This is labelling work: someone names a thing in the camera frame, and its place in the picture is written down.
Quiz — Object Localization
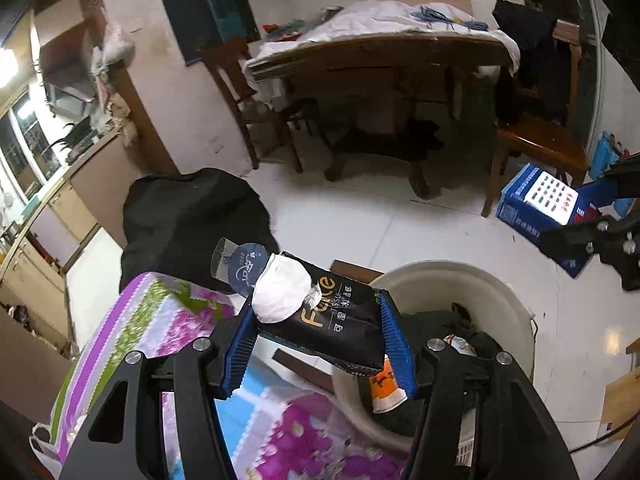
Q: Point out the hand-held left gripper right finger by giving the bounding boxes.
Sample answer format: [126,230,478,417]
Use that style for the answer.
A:
[377,290,583,480]

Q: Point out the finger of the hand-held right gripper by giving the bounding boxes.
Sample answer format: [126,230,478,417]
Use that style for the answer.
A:
[537,215,640,291]
[602,152,640,198]

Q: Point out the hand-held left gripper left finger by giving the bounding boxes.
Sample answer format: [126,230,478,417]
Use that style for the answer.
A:
[59,302,258,480]

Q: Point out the black tissue packet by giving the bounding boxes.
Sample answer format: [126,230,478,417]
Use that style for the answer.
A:
[255,252,388,378]

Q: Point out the white tissue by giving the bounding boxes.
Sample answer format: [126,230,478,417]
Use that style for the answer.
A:
[250,254,313,323]

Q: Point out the white plastic basin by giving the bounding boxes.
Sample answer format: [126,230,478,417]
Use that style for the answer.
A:
[330,259,536,456]

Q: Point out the blue plastic bag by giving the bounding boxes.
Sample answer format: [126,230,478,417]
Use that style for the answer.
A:
[590,132,626,181]

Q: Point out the orange snack wrapper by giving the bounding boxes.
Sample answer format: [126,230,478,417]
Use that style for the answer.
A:
[367,355,408,413]

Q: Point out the blue carton box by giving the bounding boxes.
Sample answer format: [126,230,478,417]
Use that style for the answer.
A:
[495,162,616,278]

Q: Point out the colourful snack wrapper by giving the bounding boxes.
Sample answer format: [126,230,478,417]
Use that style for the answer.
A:
[442,334,481,358]

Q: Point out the clear cup with dark lid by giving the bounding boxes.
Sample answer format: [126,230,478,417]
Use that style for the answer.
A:
[210,237,271,297]

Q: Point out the wooden chair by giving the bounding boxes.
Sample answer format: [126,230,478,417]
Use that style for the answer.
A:
[481,20,591,218]
[200,37,321,173]

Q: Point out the floral blanket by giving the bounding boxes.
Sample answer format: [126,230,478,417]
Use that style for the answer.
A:
[50,271,416,480]

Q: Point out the black bag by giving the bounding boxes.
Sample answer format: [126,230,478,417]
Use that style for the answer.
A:
[120,169,281,293]

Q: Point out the black garment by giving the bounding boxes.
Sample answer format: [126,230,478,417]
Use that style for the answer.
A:
[492,0,581,126]

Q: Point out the cardboard box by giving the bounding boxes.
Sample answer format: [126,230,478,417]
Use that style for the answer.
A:
[597,365,640,443]

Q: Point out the kitchen counter cabinets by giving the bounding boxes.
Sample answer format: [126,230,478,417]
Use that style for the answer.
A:
[0,125,126,356]

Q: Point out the wooden table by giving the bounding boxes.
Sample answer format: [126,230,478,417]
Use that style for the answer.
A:
[245,32,516,198]

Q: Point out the white tablecloth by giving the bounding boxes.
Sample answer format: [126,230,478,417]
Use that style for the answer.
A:
[242,0,521,76]

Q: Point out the kitchen window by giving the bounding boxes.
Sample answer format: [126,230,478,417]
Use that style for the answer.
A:
[0,87,56,201]

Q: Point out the steel range hood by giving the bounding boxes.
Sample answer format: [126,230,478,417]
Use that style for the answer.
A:
[37,35,101,116]

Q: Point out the white cloth rags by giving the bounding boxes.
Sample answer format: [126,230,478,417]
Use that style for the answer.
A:
[90,22,136,76]

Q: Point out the black cable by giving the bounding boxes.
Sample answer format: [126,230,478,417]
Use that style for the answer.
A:
[565,420,640,453]

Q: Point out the blue cord bundle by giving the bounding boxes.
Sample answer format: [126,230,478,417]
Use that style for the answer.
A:
[415,5,491,31]

